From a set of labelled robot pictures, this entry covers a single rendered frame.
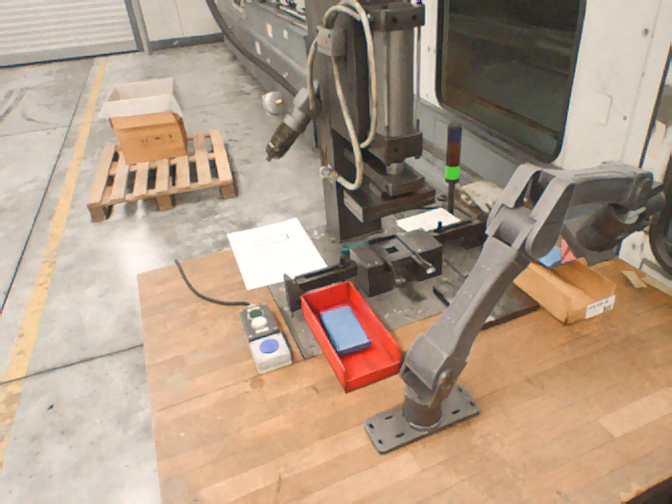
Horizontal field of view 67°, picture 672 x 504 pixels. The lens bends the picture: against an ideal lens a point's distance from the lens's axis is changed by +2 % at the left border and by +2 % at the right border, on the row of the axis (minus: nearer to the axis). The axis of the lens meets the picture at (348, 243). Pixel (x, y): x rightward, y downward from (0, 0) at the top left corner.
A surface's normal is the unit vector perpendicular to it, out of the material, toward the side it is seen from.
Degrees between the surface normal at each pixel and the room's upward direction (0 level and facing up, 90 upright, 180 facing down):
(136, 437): 0
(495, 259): 49
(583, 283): 90
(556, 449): 0
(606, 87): 90
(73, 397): 0
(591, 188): 87
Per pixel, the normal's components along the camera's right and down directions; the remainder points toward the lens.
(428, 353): -0.68, -0.32
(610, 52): -0.94, 0.23
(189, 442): -0.07, -0.84
